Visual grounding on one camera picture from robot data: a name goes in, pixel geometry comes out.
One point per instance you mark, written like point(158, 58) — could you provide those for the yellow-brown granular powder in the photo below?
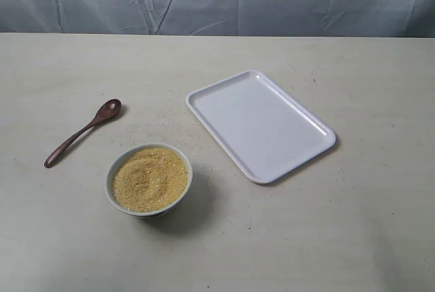
point(150, 180)

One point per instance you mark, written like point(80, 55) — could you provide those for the white rectangular plastic tray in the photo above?
point(264, 130)

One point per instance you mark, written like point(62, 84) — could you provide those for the brown wooden spoon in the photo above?
point(107, 112)

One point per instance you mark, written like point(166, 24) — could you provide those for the white ceramic bowl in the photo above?
point(124, 157)

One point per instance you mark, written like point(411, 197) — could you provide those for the grey wrinkled backdrop curtain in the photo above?
point(286, 18)

